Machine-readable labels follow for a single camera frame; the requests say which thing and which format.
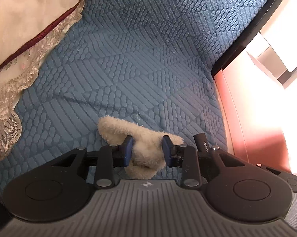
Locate small black stick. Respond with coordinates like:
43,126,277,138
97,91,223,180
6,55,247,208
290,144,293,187
193,133,211,154

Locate white plush toy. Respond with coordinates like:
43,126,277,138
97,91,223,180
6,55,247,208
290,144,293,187
98,116,184,180

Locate black bed frame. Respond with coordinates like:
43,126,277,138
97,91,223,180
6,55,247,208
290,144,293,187
211,0,297,77

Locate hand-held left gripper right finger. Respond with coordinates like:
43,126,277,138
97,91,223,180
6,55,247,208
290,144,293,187
162,135,246,188

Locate blue textured bed cover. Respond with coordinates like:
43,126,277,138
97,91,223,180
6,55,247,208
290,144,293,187
0,0,288,204

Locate pink cardboard box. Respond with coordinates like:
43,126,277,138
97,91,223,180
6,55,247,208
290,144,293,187
213,69,297,176

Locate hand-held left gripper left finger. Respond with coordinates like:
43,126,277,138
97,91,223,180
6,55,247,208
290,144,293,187
50,136,134,189

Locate printed lace-edged blanket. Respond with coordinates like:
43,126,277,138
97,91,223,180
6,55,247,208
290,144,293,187
0,0,90,165

